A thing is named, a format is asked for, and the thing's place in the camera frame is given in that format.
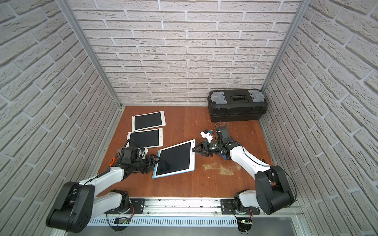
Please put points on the orange handled pliers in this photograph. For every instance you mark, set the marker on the orange handled pliers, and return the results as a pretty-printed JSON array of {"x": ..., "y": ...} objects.
[{"x": 114, "y": 161}]

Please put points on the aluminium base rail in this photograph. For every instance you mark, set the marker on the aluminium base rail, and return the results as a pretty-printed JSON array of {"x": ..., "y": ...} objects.
[{"x": 196, "y": 212}]

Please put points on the black plastic toolbox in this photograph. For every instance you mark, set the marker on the black plastic toolbox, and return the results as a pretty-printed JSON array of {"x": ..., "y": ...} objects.
[{"x": 232, "y": 105}]

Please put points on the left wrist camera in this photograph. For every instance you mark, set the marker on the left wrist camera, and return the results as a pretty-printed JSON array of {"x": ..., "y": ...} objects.
[{"x": 129, "y": 154}]

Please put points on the aluminium corner post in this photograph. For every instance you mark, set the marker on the aluminium corner post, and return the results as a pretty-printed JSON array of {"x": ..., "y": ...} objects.
[
  {"x": 79, "y": 32},
  {"x": 302, "y": 8}
]

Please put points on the right aluminium corner post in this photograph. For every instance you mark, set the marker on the right aluminium corner post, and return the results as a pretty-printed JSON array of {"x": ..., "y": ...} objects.
[{"x": 302, "y": 8}]

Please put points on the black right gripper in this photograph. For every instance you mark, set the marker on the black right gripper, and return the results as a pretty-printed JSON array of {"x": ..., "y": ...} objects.
[{"x": 204, "y": 149}]

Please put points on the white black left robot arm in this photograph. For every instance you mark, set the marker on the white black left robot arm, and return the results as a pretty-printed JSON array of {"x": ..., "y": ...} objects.
[{"x": 79, "y": 202}]

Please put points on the large white drawing tablet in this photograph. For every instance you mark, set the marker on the large white drawing tablet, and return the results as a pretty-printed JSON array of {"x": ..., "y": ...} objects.
[{"x": 147, "y": 139}]

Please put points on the small white drawing tablet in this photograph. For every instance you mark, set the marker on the small white drawing tablet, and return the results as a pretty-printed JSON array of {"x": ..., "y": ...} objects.
[{"x": 148, "y": 121}]

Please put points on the left aluminium corner post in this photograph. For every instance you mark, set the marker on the left aluminium corner post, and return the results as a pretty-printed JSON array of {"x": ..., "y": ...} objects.
[{"x": 79, "y": 32}]

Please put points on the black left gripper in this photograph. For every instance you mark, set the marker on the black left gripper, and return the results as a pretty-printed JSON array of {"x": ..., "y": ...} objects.
[{"x": 148, "y": 162}]

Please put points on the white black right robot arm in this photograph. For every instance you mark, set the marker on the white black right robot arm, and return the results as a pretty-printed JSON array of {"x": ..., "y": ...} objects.
[{"x": 272, "y": 189}]

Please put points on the blue framed drawing tablet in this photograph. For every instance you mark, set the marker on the blue framed drawing tablet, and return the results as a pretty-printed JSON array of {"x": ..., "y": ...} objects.
[{"x": 176, "y": 159}]

